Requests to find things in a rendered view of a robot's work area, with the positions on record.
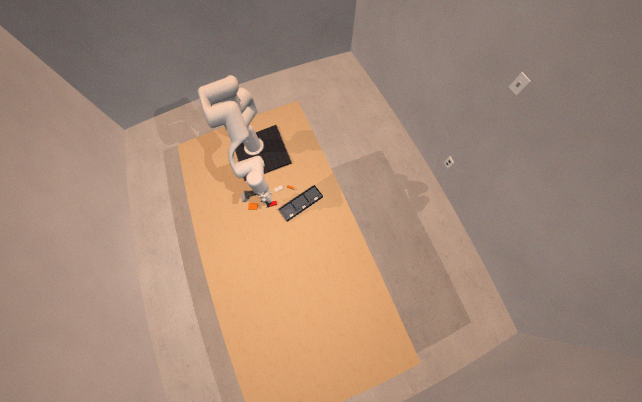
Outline dark grey rack of bins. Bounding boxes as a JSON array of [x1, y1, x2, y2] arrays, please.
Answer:
[[279, 185, 323, 222]]

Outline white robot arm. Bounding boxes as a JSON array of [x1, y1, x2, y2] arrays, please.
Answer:
[[198, 75, 268, 202]]

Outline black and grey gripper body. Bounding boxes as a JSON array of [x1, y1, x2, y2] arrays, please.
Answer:
[[258, 188, 272, 204]]

